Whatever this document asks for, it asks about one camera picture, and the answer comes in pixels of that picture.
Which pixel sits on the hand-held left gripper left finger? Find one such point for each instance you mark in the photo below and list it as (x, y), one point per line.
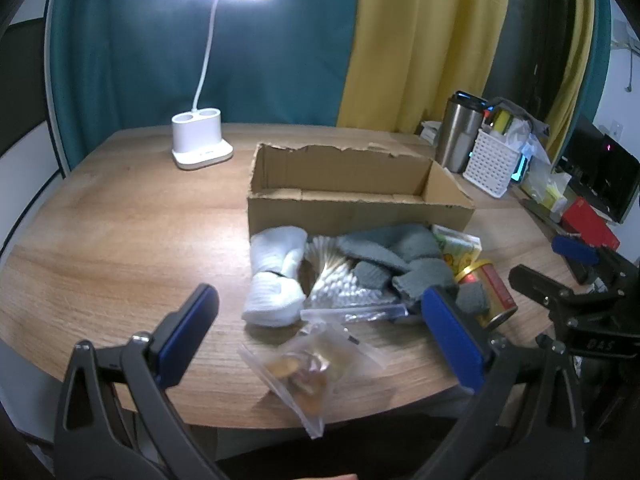
(187, 320)

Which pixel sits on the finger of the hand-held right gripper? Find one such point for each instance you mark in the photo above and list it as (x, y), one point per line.
(575, 250)
(537, 282)

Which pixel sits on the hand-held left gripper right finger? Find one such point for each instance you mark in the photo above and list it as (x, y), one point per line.
(452, 335)

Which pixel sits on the gold tin can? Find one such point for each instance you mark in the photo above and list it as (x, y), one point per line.
(492, 292)

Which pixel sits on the green tissue pack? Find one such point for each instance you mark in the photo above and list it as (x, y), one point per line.
(460, 252)

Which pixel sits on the white sock pair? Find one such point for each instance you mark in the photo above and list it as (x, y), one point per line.
(275, 270)

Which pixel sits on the grey sock pair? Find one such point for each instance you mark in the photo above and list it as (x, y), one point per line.
(385, 250)

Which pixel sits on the bag of cotton swabs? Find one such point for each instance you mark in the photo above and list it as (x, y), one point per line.
(340, 285)

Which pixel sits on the clear zip bag of snacks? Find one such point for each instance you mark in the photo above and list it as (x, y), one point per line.
(305, 365)

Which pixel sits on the cardboard box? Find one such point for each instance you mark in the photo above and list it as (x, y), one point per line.
(350, 215)

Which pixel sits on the red box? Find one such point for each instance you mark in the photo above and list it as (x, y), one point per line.
(590, 222)

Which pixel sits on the pale yellow box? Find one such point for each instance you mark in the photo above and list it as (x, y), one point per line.
(550, 192)

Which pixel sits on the black monitor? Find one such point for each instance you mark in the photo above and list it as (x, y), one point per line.
(600, 170)

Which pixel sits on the teal-edged device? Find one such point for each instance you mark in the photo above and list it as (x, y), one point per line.
(519, 169)

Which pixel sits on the white plastic basket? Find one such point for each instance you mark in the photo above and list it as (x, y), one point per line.
(492, 162)

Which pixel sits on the crumpled clear plastic bag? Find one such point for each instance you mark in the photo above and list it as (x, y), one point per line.
(522, 140)

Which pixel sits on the grey cloth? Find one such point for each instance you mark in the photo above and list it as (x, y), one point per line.
(530, 115)

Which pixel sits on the yellow sponge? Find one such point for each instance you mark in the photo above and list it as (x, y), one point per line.
(501, 122)

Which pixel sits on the stainless steel tumbler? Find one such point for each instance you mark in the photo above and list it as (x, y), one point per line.
(457, 135)

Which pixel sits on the white desk lamp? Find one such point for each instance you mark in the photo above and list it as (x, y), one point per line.
(197, 140)

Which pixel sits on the small white box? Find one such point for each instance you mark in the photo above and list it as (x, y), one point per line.
(430, 132)

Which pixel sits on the yellow curtain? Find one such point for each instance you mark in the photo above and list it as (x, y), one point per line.
(425, 35)

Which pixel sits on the teal curtain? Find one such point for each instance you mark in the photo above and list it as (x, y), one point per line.
(125, 60)

